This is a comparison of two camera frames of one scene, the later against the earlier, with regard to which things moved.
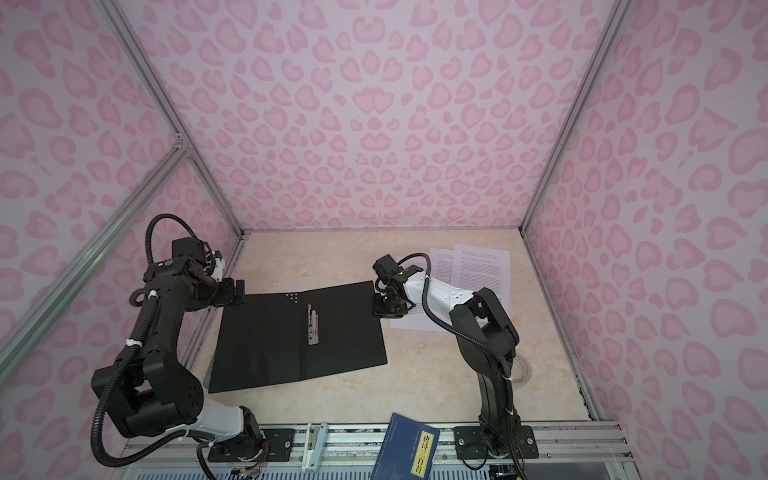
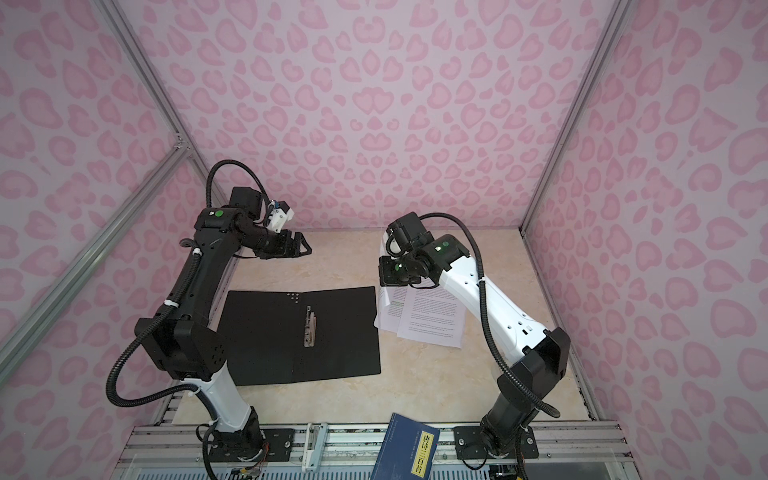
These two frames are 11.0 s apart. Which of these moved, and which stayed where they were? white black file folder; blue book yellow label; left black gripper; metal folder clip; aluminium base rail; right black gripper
Moved: left black gripper; right black gripper
Stayed: blue book yellow label; white black file folder; metal folder clip; aluminium base rail
